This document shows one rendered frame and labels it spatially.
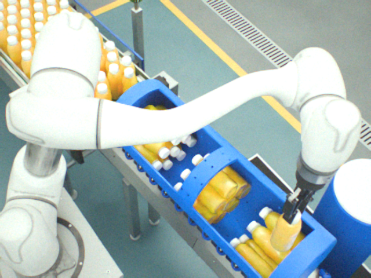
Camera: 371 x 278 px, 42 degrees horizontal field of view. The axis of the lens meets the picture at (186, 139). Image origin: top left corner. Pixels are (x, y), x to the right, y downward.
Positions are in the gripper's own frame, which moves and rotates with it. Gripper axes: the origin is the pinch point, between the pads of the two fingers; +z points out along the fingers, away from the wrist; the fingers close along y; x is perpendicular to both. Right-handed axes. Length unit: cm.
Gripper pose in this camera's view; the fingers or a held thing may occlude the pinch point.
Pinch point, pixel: (295, 209)
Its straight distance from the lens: 132.7
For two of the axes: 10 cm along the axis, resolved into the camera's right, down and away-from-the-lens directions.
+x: -6.7, -6.2, 4.1
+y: 7.5, -5.3, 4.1
